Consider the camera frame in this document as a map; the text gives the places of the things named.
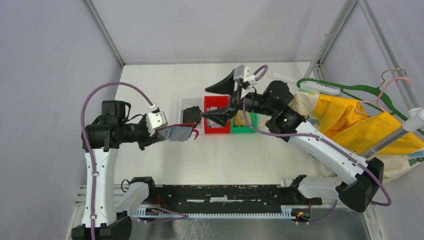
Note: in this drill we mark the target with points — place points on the red leather card holder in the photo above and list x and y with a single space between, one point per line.
180 132

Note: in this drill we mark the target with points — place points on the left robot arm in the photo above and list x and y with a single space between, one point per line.
103 218

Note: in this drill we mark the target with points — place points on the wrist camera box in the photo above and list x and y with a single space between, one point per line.
155 120
244 77

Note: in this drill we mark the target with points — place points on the black cards in white bin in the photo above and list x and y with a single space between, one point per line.
191 115

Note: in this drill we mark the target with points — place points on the white cable duct strip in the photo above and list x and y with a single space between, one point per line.
145 212

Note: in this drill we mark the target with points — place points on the white hanger rack stand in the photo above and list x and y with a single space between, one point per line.
364 142

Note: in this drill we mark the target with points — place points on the gold cards in green bin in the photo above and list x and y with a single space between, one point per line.
238 120

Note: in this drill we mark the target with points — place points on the pink clothes hanger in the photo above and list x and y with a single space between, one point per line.
386 86

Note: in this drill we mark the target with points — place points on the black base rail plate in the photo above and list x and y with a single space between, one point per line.
227 199

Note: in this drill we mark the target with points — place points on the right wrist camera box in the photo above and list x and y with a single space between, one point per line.
244 77

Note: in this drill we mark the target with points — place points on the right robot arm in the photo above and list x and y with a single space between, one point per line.
356 180

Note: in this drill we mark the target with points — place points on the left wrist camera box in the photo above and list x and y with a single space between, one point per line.
155 120

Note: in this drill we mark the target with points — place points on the green clothes hanger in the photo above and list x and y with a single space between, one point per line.
385 99

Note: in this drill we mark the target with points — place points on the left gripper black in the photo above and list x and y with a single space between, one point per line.
148 140

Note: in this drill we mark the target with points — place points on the yellow patterned cloth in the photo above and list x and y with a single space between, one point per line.
357 132

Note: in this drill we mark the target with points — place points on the white plastic bin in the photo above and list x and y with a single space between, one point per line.
189 102

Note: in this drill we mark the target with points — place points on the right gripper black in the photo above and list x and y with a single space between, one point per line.
226 86

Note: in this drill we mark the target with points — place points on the green plastic bin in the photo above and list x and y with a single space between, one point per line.
252 118

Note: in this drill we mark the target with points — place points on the red plastic bin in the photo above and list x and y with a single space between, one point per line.
215 123

